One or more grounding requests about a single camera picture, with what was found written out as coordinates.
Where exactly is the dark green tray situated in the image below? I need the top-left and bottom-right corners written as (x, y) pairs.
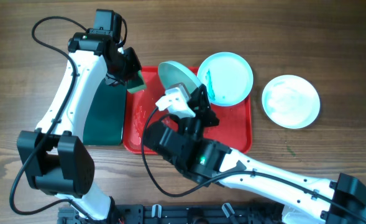
top-left (83, 80), bottom-right (127, 146)

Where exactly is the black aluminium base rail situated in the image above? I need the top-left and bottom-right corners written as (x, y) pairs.
top-left (57, 202), bottom-right (286, 224)

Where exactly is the white plate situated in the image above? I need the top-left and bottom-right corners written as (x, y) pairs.
top-left (262, 75), bottom-right (321, 129)
top-left (197, 52), bottom-right (254, 107)
top-left (158, 60), bottom-right (202, 96)

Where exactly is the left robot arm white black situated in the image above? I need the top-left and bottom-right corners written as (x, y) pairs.
top-left (9, 29), bottom-right (141, 223)

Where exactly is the red plastic tray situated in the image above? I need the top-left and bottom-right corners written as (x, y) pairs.
top-left (123, 66), bottom-right (252, 154)

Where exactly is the green yellow sponge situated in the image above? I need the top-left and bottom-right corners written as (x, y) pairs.
top-left (126, 70), bottom-right (147, 94)

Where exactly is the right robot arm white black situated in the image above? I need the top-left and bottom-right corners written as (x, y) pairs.
top-left (141, 83), bottom-right (366, 223)

